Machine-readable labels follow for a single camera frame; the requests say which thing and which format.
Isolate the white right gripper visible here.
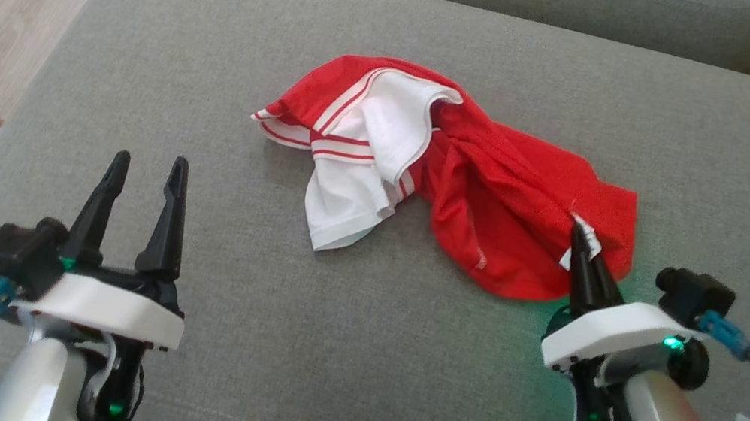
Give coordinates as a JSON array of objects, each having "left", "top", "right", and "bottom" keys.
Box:
[{"left": 538, "top": 214, "right": 731, "bottom": 396}]

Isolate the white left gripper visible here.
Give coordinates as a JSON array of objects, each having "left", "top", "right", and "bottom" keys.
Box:
[{"left": 9, "top": 133, "right": 212, "bottom": 356}]

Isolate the red white basketball jersey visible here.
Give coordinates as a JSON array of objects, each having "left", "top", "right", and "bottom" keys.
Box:
[{"left": 228, "top": 36, "right": 661, "bottom": 319}]

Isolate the grey fabric sofa seat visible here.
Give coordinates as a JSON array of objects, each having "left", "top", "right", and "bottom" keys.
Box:
[{"left": 0, "top": 0, "right": 750, "bottom": 421}]

